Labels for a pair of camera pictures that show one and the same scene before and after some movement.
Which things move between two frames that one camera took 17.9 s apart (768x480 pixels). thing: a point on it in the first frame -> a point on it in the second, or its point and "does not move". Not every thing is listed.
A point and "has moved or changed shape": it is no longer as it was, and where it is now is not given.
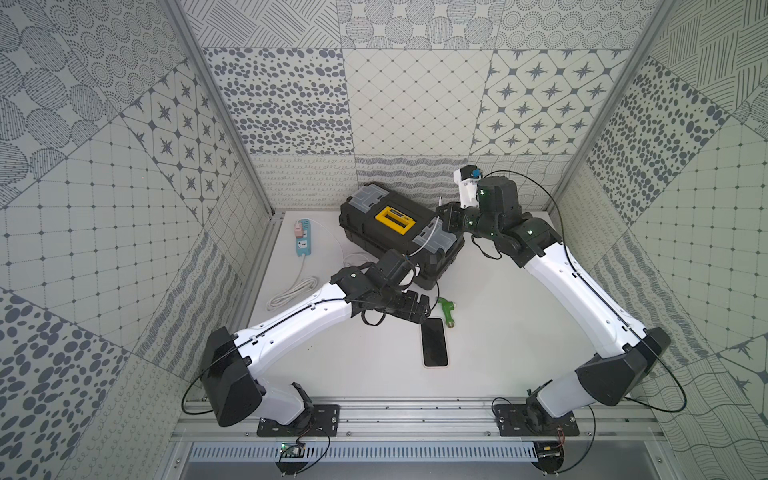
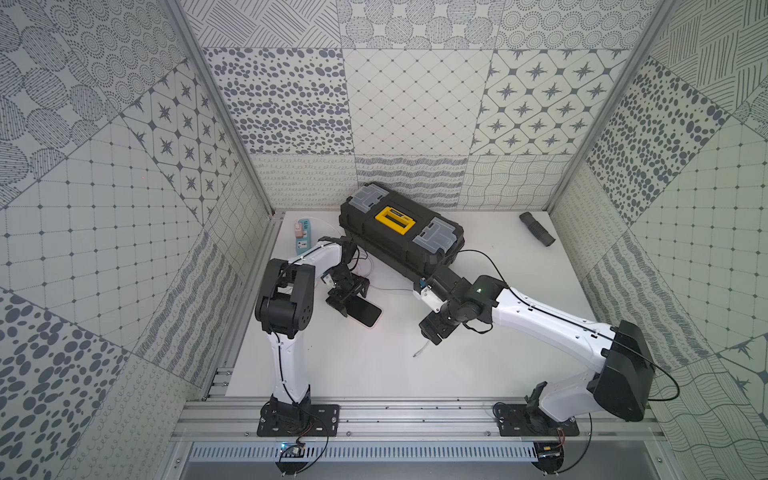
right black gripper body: x=462 y=220 -> x=443 y=322
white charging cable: x=428 y=240 -> x=391 y=289
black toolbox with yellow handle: x=381 y=221 does not move
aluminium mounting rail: x=425 y=419 does not move
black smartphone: x=434 y=343 has moved or changed shape
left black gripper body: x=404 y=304 -> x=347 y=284
